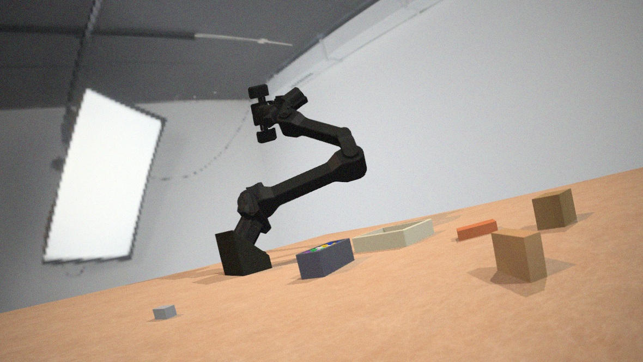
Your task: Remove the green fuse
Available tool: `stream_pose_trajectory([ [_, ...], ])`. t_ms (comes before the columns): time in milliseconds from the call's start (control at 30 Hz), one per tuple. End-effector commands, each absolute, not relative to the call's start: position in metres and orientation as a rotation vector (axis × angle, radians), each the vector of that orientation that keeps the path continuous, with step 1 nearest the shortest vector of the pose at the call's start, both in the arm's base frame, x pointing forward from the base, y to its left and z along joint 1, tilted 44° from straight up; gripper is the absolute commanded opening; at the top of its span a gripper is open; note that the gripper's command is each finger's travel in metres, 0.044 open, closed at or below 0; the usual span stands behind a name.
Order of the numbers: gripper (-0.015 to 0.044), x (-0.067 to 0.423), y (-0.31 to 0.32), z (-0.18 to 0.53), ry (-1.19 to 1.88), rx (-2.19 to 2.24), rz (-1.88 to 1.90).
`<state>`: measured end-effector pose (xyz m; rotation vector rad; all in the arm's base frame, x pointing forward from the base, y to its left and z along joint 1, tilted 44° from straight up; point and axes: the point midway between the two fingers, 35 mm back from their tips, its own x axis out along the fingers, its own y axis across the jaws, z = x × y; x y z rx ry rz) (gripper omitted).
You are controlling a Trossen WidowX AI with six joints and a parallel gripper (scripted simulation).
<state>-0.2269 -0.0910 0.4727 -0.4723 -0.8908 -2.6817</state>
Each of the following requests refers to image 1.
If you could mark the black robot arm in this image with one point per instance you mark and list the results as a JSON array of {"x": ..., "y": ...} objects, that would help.
[{"x": 259, "y": 202}]

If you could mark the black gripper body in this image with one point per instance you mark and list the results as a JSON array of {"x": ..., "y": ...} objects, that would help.
[{"x": 265, "y": 135}]

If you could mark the orange rectangular block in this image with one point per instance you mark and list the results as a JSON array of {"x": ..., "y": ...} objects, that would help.
[{"x": 478, "y": 229}]

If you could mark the cream shallow tray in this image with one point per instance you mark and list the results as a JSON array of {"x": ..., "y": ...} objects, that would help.
[{"x": 393, "y": 236}]

